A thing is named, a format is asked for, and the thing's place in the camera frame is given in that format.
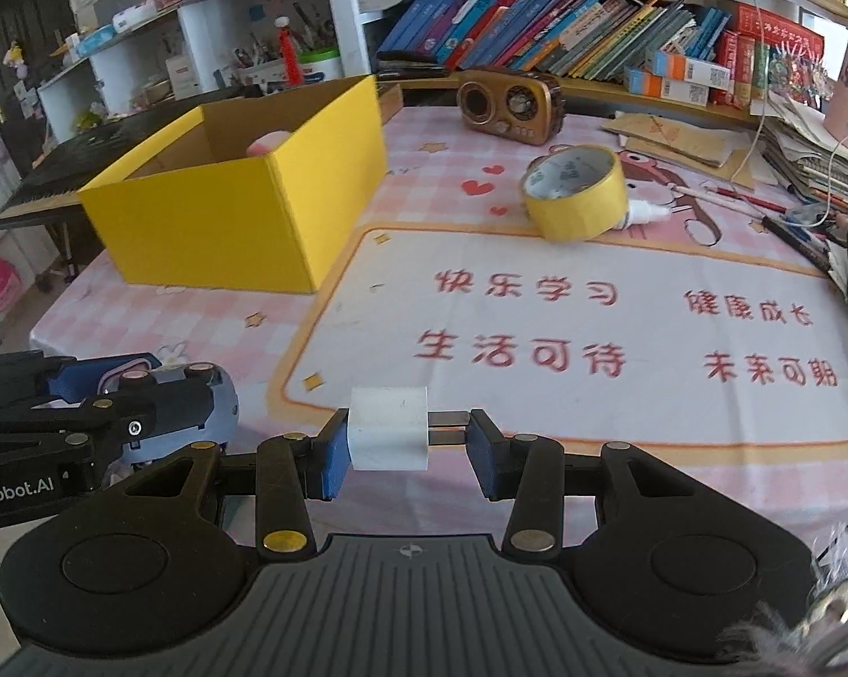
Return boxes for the grey purple toy camera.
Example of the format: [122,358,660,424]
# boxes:
[101,362,239,483]

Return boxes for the brown retro radio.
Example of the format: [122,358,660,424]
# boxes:
[458,67,566,147]

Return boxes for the orange white medicine box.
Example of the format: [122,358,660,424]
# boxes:
[645,51,731,92]

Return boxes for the pink checkered tablecloth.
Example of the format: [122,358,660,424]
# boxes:
[30,107,848,547]

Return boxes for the brown cardboard pieces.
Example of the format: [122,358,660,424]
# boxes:
[600,112,777,190]

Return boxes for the black electronic piano keyboard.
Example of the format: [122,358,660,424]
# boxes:
[0,86,262,229]

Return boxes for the white pen holder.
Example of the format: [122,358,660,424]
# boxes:
[235,61,286,90]

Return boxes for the red thick book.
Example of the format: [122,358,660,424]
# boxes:
[730,2,825,60]

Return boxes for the white spray bottle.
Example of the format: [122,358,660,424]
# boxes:
[626,199,673,228]

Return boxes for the white charger cube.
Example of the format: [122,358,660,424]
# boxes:
[347,386,469,472]

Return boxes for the stack of papers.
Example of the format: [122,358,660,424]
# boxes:
[754,93,848,232]

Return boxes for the white green lidded jar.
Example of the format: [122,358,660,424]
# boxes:
[298,47,344,84]

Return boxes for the red pencil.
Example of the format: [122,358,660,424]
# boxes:
[707,187,788,214]

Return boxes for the yellow tape roll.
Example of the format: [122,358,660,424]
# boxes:
[519,144,629,243]

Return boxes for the pink plush paw toy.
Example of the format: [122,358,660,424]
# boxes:
[246,130,291,157]

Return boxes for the yellow cardboard box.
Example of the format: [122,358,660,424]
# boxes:
[78,77,387,293]

